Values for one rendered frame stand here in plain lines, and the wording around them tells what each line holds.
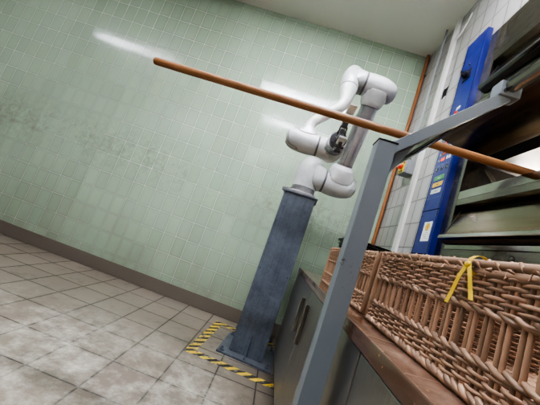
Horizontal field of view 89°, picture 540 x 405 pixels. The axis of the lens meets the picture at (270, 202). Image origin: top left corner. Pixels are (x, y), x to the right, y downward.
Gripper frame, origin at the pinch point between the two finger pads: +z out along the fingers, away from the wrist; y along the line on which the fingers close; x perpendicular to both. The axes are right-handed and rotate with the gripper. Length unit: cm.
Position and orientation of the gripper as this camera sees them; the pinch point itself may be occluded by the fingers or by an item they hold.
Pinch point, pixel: (348, 122)
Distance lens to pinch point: 112.2
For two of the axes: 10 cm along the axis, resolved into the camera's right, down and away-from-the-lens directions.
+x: -9.4, -3.3, 0.8
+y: -3.3, 9.3, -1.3
